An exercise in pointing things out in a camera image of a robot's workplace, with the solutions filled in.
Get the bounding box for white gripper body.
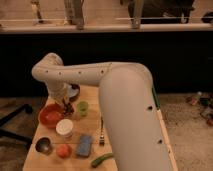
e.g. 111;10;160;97
48;83;69;104

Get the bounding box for dark purple grape bunch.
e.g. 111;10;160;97
64;103;74;116

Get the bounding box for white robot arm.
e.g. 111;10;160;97
32;53;174;171

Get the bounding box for dark bowl with cloth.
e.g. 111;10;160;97
68;84;80;101

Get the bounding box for red bowl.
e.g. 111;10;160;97
38;103;63;129

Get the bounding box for small metal bowl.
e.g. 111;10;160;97
35;137;52;155

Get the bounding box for small green cup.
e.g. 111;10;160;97
77;101;89;116

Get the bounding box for black office chair base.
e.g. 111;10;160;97
0;104;33;149

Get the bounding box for blue sponge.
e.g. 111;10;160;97
76;134;93;157

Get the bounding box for orange tomato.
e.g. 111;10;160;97
56;144;71;158

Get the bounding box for metal fork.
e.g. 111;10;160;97
99;116;105;146

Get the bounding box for green chili pepper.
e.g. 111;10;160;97
91;153;113;168

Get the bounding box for green plastic tray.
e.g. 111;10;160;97
152;86;160;110

